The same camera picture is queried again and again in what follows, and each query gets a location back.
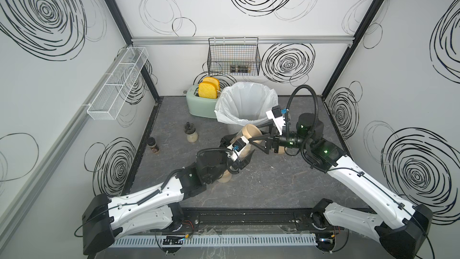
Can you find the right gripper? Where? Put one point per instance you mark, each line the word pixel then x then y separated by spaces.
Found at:
pixel 274 141

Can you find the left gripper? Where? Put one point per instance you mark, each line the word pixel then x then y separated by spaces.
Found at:
pixel 236 163

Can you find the rice jar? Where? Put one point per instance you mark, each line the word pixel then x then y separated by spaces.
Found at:
pixel 226 177
pixel 249 146

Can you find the beige lid of jar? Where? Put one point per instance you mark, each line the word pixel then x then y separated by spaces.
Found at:
pixel 250 131

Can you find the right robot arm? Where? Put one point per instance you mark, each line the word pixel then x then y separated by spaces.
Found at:
pixel 400 226

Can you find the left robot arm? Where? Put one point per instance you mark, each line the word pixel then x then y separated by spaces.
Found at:
pixel 157 208

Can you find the small bottle black pump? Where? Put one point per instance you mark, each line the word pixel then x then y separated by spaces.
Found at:
pixel 191 133

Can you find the mint green toaster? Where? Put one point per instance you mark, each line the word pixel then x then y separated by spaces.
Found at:
pixel 198 106

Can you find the white trash bag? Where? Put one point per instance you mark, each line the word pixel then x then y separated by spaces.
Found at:
pixel 245 103

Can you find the front yellow toast slice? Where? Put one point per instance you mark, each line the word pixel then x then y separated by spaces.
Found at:
pixel 207 90

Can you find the yellow toast slice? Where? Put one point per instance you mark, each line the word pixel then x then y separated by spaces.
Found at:
pixel 207 90
pixel 213 81

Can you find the rear yellow toast slice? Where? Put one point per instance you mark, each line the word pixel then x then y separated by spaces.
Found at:
pixel 213 81

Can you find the dark spice bottle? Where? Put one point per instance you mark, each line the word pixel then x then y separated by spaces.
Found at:
pixel 152 144

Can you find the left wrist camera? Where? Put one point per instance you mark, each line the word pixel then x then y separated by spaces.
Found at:
pixel 239 149

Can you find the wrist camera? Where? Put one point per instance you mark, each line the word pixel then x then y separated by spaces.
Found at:
pixel 239 149
pixel 278 116

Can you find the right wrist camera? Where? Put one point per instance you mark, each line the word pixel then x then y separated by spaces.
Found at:
pixel 278 116

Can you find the bottle in wire basket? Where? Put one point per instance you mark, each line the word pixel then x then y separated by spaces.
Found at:
pixel 240 69

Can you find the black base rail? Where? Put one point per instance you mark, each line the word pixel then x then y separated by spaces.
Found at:
pixel 299 218

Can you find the black wire wall basket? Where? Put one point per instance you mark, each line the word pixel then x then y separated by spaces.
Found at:
pixel 226 51

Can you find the white mesh wall shelf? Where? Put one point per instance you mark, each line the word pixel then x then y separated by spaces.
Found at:
pixel 110 99

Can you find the white slotted cable duct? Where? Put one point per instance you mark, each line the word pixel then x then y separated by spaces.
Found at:
pixel 204 241

